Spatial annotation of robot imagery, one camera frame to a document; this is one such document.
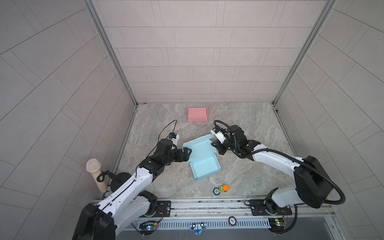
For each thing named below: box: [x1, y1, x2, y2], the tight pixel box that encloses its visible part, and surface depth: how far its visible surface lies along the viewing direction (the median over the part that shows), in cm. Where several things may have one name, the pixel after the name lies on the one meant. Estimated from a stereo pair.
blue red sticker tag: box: [189, 223, 208, 236], surface depth 67 cm
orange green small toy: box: [218, 185, 230, 192], surface depth 77 cm
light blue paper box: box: [182, 134, 222, 180], surface depth 83 cm
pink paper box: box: [187, 107, 209, 122], surface depth 108 cm
